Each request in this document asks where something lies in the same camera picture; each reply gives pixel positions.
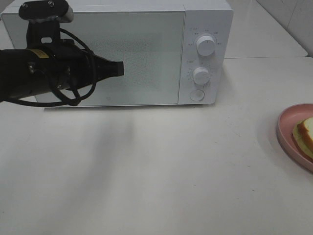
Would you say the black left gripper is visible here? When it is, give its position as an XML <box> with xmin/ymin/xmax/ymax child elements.
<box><xmin>26</xmin><ymin>39</ymin><xmax>124</xmax><ymax>97</ymax></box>

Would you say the white microwave door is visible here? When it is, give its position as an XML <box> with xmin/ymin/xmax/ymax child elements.
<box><xmin>1</xmin><ymin>6</ymin><xmax>185</xmax><ymax>108</ymax></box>

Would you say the round door release button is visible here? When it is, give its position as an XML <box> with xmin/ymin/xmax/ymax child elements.
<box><xmin>190</xmin><ymin>90</ymin><xmax>205</xmax><ymax>101</ymax></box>

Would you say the white microwave knob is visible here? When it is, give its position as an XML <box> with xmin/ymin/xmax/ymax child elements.
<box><xmin>192</xmin><ymin>67</ymin><xmax>211</xmax><ymax>85</ymax></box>
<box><xmin>196</xmin><ymin>34</ymin><xmax>216</xmax><ymax>56</ymax></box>

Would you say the pink plate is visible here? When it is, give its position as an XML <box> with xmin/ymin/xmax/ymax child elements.
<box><xmin>276</xmin><ymin>103</ymin><xmax>313</xmax><ymax>173</ymax></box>

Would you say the toast sandwich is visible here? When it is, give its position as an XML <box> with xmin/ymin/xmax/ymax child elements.
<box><xmin>292</xmin><ymin>117</ymin><xmax>313</xmax><ymax>159</ymax></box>

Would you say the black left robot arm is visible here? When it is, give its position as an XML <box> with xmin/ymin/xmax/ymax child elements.
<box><xmin>0</xmin><ymin>39</ymin><xmax>124</xmax><ymax>100</ymax></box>

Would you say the white microwave oven body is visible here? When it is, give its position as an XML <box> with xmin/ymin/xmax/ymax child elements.
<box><xmin>0</xmin><ymin>0</ymin><xmax>233</xmax><ymax>105</ymax></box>

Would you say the white adjacent table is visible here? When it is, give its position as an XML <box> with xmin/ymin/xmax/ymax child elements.
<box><xmin>225</xmin><ymin>0</ymin><xmax>308</xmax><ymax>59</ymax></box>

